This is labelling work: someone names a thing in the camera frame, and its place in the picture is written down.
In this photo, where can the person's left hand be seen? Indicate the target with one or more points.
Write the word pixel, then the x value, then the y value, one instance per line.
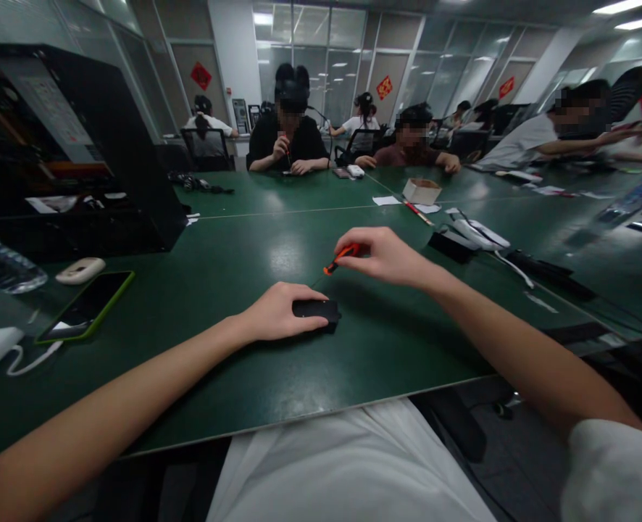
pixel 269 318

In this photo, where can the person's right hand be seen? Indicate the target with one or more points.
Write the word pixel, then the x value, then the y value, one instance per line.
pixel 391 255

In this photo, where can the person's left index finger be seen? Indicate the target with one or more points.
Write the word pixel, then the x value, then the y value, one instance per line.
pixel 302 292

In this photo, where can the person's right index finger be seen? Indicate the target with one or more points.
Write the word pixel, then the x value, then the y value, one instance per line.
pixel 360 237

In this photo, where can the person's right thumb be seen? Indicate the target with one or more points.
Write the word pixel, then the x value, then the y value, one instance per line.
pixel 360 262

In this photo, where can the person's left thumb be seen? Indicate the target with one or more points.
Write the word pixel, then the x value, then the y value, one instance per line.
pixel 311 324

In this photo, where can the small black device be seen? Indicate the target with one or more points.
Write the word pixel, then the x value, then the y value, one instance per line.
pixel 321 311

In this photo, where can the orange black screwdriver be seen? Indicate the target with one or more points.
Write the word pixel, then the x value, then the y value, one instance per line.
pixel 341 258

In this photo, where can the white paper sheet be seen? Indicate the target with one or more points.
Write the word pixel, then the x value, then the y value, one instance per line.
pixel 386 200

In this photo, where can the red brown screwdriver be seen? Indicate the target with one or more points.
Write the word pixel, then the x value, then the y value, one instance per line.
pixel 418 212

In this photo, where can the pink and white box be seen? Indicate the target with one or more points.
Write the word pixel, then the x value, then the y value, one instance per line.
pixel 349 172

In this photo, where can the small cardboard box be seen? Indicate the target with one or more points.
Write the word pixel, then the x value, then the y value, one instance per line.
pixel 422 190

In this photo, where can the black rectangular adapter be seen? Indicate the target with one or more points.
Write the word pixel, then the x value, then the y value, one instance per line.
pixel 451 246

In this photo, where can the black mesh chair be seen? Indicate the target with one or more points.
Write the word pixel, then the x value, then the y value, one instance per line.
pixel 209 152
pixel 360 142

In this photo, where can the person's body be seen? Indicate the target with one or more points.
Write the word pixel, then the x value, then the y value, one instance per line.
pixel 348 467

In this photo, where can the red diamond window decoration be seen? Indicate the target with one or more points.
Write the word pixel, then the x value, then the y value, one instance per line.
pixel 384 87
pixel 507 87
pixel 201 76

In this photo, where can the long black device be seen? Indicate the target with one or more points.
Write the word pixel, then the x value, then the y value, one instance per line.
pixel 552 274

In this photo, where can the phone in green case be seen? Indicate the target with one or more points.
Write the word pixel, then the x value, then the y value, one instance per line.
pixel 84 307

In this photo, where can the white oval device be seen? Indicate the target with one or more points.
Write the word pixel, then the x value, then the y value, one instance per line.
pixel 80 271

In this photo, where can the black computer case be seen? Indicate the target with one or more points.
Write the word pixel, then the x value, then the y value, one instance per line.
pixel 76 157

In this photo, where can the blue label water bottle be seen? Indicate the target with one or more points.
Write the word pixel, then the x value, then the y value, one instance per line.
pixel 639 190

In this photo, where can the clear plastic water bottle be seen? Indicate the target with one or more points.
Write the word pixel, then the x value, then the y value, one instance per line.
pixel 6 266

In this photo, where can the black office chair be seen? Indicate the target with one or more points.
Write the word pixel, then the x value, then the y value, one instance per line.
pixel 628 92

